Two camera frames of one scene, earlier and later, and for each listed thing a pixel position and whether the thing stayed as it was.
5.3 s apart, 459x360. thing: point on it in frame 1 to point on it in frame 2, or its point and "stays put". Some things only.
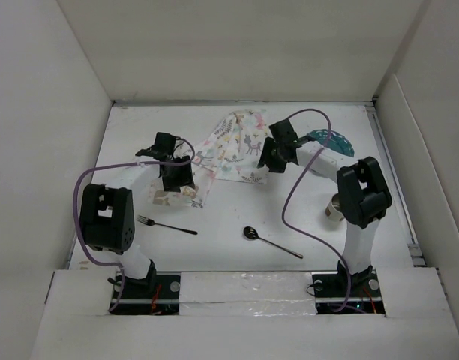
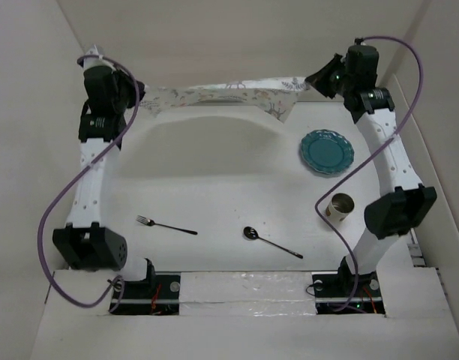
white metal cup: x=334 y=209 stays put
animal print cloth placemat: x=230 y=151 to x=277 y=95
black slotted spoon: x=251 y=232 stays put
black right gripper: x=266 y=158 to x=318 y=79
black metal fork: x=151 y=223 stays put
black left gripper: x=184 y=179 to x=130 y=82
